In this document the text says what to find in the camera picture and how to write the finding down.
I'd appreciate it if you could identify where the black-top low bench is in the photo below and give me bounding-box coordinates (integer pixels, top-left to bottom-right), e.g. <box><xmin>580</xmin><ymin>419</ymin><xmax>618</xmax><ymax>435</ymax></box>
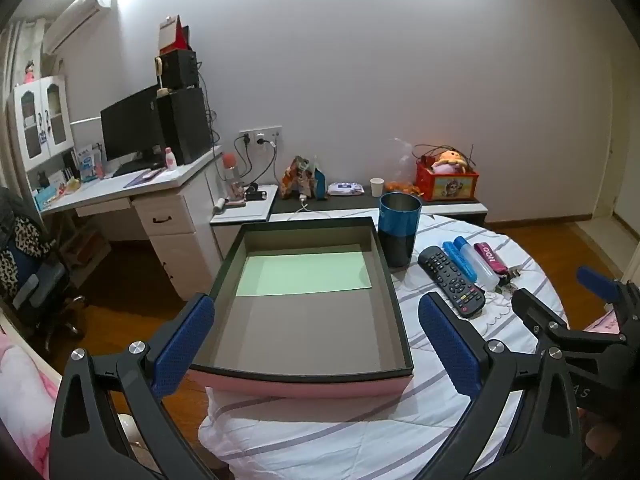
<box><xmin>270</xmin><ymin>192</ymin><xmax>488</xmax><ymax>226</ymax></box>

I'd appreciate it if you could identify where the black computer tower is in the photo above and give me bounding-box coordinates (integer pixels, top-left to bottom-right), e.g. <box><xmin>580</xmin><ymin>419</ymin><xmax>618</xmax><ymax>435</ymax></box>
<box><xmin>156</xmin><ymin>87</ymin><xmax>213</xmax><ymax>165</ymax></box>

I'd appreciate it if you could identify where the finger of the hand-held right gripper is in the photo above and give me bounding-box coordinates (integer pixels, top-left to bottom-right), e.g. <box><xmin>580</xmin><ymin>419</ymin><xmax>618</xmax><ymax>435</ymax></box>
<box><xmin>576</xmin><ymin>266</ymin><xmax>640</xmax><ymax>336</ymax></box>
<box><xmin>511</xmin><ymin>288</ymin><xmax>571</xmax><ymax>351</ymax></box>

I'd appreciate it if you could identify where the red and white calendar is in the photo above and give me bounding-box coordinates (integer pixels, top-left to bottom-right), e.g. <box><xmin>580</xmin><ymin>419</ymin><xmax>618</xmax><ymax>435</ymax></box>
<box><xmin>159</xmin><ymin>16</ymin><xmax>191</xmax><ymax>53</ymax></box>

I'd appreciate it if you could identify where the blue metal cup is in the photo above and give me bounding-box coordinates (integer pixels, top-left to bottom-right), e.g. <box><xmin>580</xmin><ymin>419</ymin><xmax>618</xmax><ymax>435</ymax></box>
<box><xmin>377</xmin><ymin>192</ymin><xmax>423</xmax><ymax>269</ymax></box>

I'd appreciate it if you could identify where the blue slim plastic tool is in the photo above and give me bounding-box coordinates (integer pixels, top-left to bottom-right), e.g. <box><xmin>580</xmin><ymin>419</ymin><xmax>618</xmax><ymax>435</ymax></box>
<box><xmin>442</xmin><ymin>241</ymin><xmax>477</xmax><ymax>281</ymax></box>

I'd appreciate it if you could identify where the black speaker box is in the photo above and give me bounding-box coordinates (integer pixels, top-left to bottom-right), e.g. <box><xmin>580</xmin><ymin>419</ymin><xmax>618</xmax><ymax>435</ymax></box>
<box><xmin>160</xmin><ymin>50</ymin><xmax>198</xmax><ymax>90</ymax></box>

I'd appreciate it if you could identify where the clear bottle with red cap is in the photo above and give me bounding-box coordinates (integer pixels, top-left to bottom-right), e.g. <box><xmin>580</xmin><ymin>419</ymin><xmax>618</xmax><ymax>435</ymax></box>
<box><xmin>222</xmin><ymin>152</ymin><xmax>241</xmax><ymax>198</ymax></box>

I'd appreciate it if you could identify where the black keyboard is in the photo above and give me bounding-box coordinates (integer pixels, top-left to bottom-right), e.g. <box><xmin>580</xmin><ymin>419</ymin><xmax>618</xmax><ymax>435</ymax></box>
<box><xmin>112</xmin><ymin>160</ymin><xmax>166</xmax><ymax>178</ymax></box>

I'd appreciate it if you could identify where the magenta strap keychain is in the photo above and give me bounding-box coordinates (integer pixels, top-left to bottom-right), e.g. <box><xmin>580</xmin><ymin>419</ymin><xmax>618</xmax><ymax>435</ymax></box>
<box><xmin>473</xmin><ymin>242</ymin><xmax>523</xmax><ymax>293</ymax></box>

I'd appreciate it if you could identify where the white air conditioner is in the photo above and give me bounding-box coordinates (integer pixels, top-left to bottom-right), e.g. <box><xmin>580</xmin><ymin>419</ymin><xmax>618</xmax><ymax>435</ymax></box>
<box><xmin>42</xmin><ymin>0</ymin><xmax>112</xmax><ymax>53</ymax></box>

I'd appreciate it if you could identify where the black computer monitor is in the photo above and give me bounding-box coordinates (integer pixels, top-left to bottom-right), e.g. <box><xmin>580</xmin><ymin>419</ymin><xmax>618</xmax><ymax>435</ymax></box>
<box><xmin>100</xmin><ymin>85</ymin><xmax>166</xmax><ymax>163</ymax></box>

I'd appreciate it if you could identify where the white wall outlet strip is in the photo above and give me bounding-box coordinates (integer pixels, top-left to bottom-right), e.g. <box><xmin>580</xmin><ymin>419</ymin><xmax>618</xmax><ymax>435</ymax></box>
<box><xmin>239</xmin><ymin>127</ymin><xmax>283</xmax><ymax>145</ymax></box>

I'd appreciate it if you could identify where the leopard print cloth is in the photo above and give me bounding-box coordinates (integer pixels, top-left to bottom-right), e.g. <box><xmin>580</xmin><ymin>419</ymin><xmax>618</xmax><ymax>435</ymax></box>
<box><xmin>0</xmin><ymin>215</ymin><xmax>56</xmax><ymax>286</ymax></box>

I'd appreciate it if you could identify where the clear plastic bag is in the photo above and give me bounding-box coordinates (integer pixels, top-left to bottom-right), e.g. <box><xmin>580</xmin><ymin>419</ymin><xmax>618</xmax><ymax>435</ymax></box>
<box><xmin>392</xmin><ymin>137</ymin><xmax>421</xmax><ymax>196</ymax></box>

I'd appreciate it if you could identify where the person's right hand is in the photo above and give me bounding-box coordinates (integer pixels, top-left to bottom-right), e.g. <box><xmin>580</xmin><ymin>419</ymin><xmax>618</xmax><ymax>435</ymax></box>
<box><xmin>582</xmin><ymin>420</ymin><xmax>623</xmax><ymax>456</ymax></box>

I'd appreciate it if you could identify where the clear bottle with blue cap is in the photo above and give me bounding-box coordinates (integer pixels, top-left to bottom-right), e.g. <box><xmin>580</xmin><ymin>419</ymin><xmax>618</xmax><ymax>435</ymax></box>
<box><xmin>453</xmin><ymin>236</ymin><xmax>501</xmax><ymax>291</ymax></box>

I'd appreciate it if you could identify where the pink blanket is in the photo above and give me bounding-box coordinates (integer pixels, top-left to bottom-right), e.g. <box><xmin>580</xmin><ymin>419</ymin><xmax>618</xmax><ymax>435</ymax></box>
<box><xmin>0</xmin><ymin>332</ymin><xmax>63</xmax><ymax>480</ymax></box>

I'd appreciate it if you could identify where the pink storage box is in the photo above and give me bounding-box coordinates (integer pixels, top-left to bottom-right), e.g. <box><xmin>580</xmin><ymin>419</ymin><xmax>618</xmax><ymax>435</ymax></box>
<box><xmin>189</xmin><ymin>217</ymin><xmax>415</xmax><ymax>401</ymax></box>

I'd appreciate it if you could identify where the white glass-door cabinet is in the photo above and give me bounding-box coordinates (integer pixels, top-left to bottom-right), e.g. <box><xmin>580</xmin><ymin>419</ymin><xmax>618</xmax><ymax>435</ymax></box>
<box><xmin>6</xmin><ymin>76</ymin><xmax>76</xmax><ymax>188</ymax></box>

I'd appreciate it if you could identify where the black remote control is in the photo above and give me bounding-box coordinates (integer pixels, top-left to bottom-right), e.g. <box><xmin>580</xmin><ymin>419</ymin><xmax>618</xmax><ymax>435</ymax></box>
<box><xmin>417</xmin><ymin>246</ymin><xmax>487</xmax><ymax>319</ymax></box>

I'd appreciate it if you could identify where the blue and white carton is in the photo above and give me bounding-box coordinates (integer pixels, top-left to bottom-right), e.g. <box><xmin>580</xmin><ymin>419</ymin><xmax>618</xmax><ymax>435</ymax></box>
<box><xmin>75</xmin><ymin>144</ymin><xmax>101</xmax><ymax>183</ymax></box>

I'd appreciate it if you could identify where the low white side cabinet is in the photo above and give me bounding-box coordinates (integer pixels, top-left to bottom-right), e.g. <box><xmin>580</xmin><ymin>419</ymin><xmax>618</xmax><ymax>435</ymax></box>
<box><xmin>209</xmin><ymin>184</ymin><xmax>279</xmax><ymax>271</ymax></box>

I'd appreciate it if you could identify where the blue snack bag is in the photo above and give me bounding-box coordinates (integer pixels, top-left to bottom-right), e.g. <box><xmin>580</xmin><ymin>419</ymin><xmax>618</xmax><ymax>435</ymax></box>
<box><xmin>310</xmin><ymin>160</ymin><xmax>328</xmax><ymax>200</ymax></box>

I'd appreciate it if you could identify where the orange snack bag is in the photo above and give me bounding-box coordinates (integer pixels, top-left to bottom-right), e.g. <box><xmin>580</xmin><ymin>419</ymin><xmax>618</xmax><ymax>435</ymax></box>
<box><xmin>279</xmin><ymin>155</ymin><xmax>312</xmax><ymax>201</ymax></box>

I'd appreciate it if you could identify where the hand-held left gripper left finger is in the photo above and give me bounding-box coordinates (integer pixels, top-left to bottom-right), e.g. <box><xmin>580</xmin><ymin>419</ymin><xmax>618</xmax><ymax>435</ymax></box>
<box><xmin>49</xmin><ymin>294</ymin><xmax>221</xmax><ymax>480</ymax></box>

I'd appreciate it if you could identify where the grey office chair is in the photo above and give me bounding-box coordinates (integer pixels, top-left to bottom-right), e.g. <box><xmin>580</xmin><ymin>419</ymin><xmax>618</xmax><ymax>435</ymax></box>
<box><xmin>0</xmin><ymin>187</ymin><xmax>86</xmax><ymax>356</ymax></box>

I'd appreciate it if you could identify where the white desk with drawers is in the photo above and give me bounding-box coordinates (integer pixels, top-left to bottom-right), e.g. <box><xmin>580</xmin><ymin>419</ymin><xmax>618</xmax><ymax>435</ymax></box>
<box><xmin>40</xmin><ymin>145</ymin><xmax>223</xmax><ymax>301</ymax></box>

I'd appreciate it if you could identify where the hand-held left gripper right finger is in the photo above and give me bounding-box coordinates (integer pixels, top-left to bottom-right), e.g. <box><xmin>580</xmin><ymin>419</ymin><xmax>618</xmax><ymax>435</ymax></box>
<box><xmin>418</xmin><ymin>291</ymin><xmax>583</xmax><ymax>480</ymax></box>

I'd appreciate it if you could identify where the red toy box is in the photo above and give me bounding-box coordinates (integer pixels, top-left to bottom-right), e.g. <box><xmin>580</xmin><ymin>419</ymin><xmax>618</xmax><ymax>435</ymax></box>
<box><xmin>415</xmin><ymin>157</ymin><xmax>480</xmax><ymax>202</ymax></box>

